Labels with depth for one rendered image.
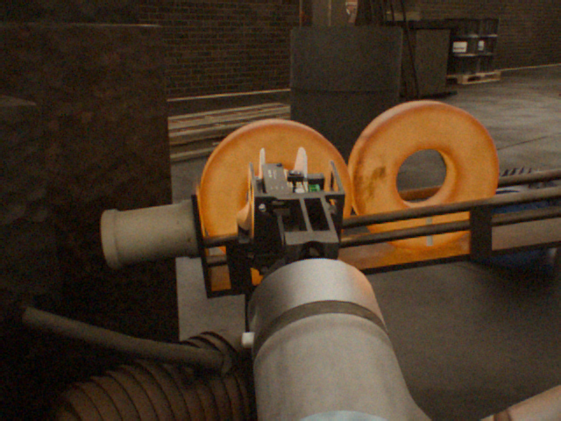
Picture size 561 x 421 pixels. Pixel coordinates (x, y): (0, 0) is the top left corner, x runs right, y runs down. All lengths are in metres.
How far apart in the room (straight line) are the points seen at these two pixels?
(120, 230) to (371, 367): 0.33
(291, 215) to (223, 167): 0.14
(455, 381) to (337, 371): 1.34
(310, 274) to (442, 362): 1.37
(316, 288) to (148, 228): 0.26
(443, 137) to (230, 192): 0.22
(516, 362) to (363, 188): 1.26
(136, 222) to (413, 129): 0.29
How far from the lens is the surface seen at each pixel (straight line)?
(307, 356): 0.34
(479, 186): 0.65
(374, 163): 0.61
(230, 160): 0.58
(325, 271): 0.39
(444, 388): 1.64
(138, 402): 0.62
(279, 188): 0.46
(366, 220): 0.60
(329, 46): 3.02
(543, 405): 0.42
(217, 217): 0.60
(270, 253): 0.48
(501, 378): 1.72
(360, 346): 0.35
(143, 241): 0.59
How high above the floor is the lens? 0.87
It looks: 17 degrees down
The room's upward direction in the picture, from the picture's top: straight up
